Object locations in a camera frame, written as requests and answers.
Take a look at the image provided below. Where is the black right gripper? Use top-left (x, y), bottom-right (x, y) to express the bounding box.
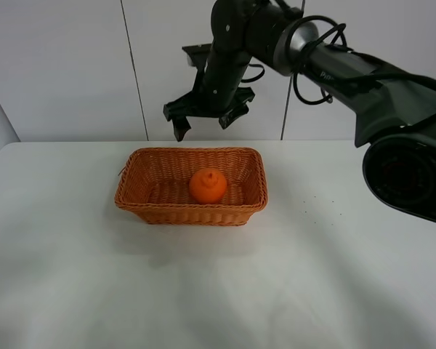
top-left (163, 44), bottom-right (254, 142)

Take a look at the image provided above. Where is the orange fruit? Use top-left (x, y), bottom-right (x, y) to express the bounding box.
top-left (189, 168), bottom-right (227, 204)

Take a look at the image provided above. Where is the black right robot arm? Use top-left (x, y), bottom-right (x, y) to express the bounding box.
top-left (163, 1), bottom-right (436, 222)

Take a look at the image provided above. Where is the orange wicker basket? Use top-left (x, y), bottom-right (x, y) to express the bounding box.
top-left (114, 147), bottom-right (268, 226)

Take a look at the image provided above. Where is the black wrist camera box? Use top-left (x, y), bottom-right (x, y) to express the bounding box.
top-left (182, 44), bottom-right (211, 70)

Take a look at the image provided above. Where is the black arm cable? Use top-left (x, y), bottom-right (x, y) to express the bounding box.
top-left (292, 15), bottom-right (353, 106)

